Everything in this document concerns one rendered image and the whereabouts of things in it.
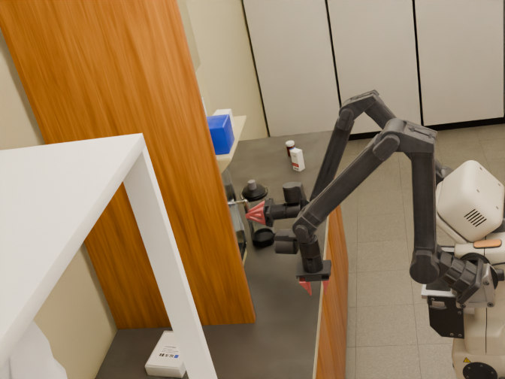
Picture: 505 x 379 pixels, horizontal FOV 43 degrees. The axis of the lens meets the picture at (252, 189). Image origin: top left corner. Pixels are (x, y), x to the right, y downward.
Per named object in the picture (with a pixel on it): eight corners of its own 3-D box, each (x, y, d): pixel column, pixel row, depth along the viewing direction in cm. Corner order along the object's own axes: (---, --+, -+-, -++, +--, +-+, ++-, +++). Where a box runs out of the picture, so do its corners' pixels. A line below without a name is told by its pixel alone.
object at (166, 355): (147, 375, 198) (143, 365, 196) (167, 339, 211) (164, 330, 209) (182, 378, 194) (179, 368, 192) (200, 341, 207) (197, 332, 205)
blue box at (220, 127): (198, 157, 194) (191, 131, 189) (204, 143, 202) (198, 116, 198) (229, 153, 191) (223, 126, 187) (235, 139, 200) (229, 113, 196)
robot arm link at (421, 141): (436, 133, 148) (440, 116, 156) (378, 133, 153) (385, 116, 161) (439, 286, 169) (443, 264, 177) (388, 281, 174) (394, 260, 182)
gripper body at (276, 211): (264, 213, 223) (284, 210, 221) (267, 197, 231) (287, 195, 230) (267, 228, 226) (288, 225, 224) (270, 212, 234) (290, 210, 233)
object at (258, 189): (237, 201, 241) (234, 186, 238) (251, 188, 247) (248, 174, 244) (258, 204, 236) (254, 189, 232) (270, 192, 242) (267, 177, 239)
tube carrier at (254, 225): (245, 243, 250) (234, 196, 240) (260, 228, 257) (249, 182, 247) (267, 247, 244) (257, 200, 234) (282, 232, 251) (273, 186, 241)
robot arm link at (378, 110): (366, 86, 195) (370, 78, 204) (334, 114, 202) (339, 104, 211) (461, 190, 200) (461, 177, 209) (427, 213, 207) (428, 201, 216)
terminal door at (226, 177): (231, 295, 217) (204, 195, 198) (245, 244, 242) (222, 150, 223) (233, 295, 216) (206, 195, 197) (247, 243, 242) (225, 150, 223)
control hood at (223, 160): (201, 191, 196) (193, 162, 191) (221, 144, 223) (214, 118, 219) (237, 187, 193) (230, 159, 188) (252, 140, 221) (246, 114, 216)
